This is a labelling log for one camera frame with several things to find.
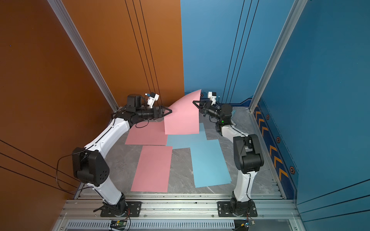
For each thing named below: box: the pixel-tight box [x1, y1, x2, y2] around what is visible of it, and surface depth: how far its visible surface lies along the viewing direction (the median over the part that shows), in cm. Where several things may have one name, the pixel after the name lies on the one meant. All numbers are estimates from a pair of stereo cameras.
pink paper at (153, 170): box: [130, 145, 173, 193], surface depth 89 cm
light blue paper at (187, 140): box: [165, 122, 208, 150], surface depth 104 cm
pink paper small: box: [163, 89, 202, 135], surface depth 84 cm
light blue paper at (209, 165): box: [190, 139, 232, 189], surface depth 89 cm
